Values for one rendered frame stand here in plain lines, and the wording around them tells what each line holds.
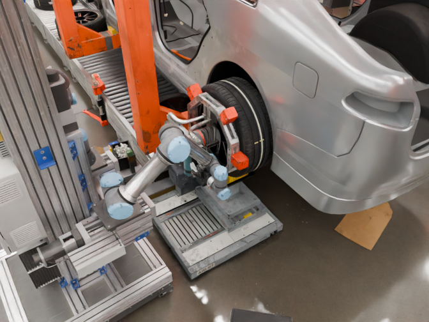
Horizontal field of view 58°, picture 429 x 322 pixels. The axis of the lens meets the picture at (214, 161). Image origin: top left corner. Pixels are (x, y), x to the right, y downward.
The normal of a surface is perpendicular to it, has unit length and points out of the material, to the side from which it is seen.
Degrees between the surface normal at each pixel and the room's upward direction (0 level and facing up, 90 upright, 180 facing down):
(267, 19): 75
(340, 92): 90
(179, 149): 85
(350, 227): 1
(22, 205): 90
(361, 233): 2
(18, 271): 0
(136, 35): 90
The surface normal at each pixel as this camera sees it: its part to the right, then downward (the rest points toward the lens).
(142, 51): 0.54, 0.55
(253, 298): 0.00, -0.76
